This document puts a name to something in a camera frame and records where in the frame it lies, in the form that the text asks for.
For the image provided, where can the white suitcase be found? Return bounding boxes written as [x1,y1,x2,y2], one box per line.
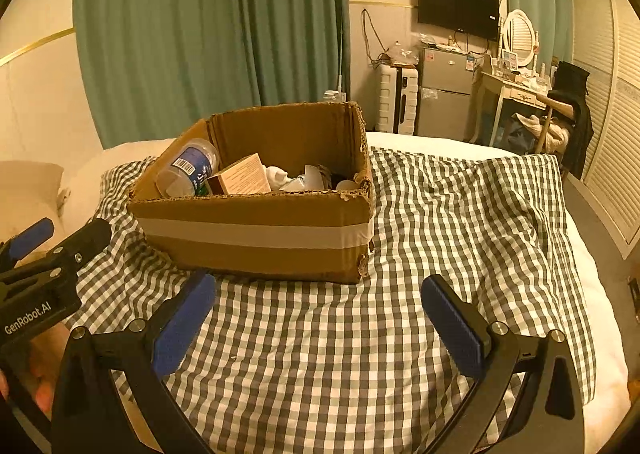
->
[376,64,420,135]

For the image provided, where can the silver fridge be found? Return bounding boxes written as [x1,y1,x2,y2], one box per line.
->
[416,48,478,137]

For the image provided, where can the white oval mirror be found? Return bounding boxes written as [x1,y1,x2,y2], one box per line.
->
[500,10,538,69]

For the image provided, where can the white dressing table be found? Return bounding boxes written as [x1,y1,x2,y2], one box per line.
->
[470,68,551,147]

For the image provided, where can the grey checked blanket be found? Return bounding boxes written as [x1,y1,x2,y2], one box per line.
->
[65,146,598,454]

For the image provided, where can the person's left hand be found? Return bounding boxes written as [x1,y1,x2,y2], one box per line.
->
[30,326,70,419]

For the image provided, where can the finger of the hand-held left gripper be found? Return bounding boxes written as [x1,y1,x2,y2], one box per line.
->
[0,218,55,269]
[0,219,112,287]

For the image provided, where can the pile of clothes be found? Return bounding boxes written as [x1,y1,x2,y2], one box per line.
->
[510,114,571,155]

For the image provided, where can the brown cardboard box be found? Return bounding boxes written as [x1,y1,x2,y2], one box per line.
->
[126,101,375,285]

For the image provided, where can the wooden chair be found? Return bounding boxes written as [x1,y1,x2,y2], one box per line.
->
[537,96,576,155]

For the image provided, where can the wide green curtain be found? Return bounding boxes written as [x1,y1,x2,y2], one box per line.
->
[72,0,351,149]

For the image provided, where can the wall cable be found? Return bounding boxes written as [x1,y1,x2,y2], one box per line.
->
[361,8,388,67]

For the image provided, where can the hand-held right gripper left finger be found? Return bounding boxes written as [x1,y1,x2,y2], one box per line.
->
[51,270,217,454]

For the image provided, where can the white louvered wardrobe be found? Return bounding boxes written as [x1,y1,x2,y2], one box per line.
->
[570,0,640,245]

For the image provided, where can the clear bottle with blue label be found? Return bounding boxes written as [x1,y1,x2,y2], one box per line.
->
[155,138,221,197]

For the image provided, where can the black wall television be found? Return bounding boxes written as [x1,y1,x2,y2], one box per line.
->
[417,0,501,41]

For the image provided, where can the white curtain cord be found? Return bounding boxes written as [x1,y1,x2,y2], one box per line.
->
[336,18,346,92]

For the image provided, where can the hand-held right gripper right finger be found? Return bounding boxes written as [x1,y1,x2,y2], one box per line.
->
[420,275,586,454]

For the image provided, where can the tan small carton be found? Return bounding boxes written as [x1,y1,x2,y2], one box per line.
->
[205,153,273,195]

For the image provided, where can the clear plastic bags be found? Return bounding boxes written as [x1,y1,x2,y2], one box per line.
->
[387,41,420,67]

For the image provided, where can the black jacket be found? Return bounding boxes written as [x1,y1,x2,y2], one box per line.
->
[547,61,594,179]

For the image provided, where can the silver blister pack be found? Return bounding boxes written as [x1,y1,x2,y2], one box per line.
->
[285,164,326,192]

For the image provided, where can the white crumpled tissue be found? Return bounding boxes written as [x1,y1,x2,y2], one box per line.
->
[264,165,291,192]

